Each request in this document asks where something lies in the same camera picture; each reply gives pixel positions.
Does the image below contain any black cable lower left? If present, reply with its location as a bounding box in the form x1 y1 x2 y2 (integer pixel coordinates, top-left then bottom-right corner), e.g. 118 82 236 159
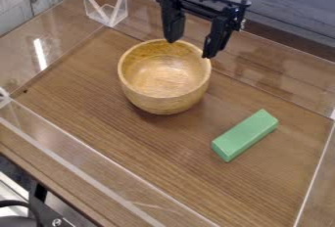
0 200 44 227

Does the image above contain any brown wooden bowl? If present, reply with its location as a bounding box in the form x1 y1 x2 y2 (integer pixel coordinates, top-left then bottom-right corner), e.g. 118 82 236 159
118 39 212 114

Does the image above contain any clear acrylic front wall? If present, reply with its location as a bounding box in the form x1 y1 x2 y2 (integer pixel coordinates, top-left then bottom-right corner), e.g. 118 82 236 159
0 99 218 227

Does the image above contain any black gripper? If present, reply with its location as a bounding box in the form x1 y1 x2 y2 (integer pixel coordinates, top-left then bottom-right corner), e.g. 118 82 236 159
157 0 252 59

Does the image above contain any black metal table bracket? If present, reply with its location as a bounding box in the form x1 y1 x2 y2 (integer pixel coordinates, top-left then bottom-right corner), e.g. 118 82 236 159
28 183 75 227

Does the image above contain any green rectangular block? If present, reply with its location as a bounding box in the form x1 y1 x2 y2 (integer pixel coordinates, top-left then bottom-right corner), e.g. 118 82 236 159
210 110 279 162

